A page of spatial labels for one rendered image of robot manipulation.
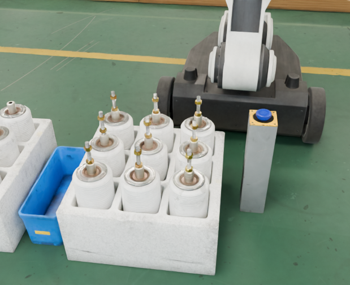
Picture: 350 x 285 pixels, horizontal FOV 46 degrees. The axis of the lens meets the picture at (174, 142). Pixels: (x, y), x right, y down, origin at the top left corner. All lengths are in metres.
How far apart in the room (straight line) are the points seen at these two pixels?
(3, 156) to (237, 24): 0.78
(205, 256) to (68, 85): 1.16
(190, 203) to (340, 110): 1.00
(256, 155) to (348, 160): 0.50
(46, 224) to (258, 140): 0.59
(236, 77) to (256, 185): 0.32
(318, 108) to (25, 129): 0.93
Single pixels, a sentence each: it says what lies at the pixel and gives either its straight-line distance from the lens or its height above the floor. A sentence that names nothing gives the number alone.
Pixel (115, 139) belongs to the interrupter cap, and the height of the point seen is 0.25.
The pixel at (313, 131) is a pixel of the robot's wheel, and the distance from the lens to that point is 1.47.
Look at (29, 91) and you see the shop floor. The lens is 1.96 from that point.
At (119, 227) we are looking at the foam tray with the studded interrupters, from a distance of 1.02.
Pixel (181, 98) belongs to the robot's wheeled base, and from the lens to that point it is 1.45.
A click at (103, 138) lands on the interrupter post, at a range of 1.09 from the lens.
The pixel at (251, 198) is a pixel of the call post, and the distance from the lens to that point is 1.23.
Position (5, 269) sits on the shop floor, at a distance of 1.21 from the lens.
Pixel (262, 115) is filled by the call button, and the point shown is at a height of 0.33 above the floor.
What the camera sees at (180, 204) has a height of 0.21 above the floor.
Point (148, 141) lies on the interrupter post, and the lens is 1.06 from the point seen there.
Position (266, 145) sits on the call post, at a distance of 1.11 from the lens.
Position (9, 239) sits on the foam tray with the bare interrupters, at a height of 0.05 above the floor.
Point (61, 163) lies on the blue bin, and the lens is 1.39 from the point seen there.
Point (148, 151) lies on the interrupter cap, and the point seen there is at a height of 0.25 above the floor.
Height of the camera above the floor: 0.90
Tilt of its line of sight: 36 degrees down
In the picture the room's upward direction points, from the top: 1 degrees counter-clockwise
